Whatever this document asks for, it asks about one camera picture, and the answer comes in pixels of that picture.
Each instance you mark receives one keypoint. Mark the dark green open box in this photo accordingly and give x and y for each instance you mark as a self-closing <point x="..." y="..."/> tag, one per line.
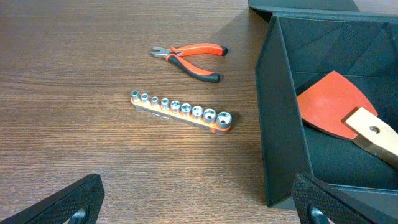
<point x="306" y="40"/>

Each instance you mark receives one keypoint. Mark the orange socket bit rail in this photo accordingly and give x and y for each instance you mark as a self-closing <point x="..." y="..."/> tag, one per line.
<point x="207" y="119"/>

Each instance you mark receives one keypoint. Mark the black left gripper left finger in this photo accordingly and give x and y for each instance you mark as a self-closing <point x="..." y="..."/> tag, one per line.
<point x="80" y="202"/>

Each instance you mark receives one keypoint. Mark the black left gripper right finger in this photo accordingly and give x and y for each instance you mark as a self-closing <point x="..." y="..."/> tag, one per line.
<point x="319" y="202"/>

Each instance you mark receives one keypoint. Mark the orange scraper wooden handle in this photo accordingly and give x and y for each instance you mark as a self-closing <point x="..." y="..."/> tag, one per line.
<point x="337" y="107"/>

